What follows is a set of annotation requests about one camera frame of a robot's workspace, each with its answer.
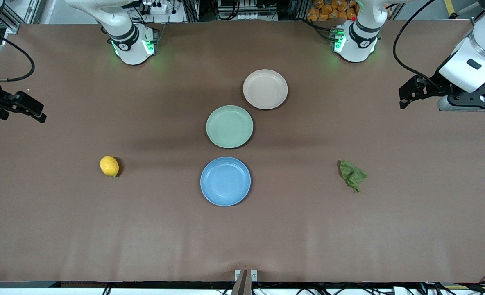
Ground yellow lemon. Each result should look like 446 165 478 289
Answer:
100 156 120 177

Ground green lettuce leaf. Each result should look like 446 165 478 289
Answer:
339 160 368 193

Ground orange snack packs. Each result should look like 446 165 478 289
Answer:
307 0 360 22

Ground brown table cover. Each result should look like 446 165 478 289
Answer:
0 20 485 283

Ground beige plate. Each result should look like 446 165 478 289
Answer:
243 69 288 110

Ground white power strip with plugs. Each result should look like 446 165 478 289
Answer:
141 0 168 14

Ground green plate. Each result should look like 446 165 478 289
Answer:
206 105 254 149

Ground blue plate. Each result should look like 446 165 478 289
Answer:
200 157 252 207

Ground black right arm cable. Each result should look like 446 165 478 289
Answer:
0 25 36 82

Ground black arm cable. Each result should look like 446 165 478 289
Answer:
0 25 36 82
392 0 440 84

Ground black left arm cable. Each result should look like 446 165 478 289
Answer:
392 0 440 84

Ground aluminium frame profile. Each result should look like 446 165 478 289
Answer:
0 0 42 35

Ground black table edge rail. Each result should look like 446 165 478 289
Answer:
0 281 485 288

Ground metal table edge bracket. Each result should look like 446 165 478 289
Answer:
230 269 258 295

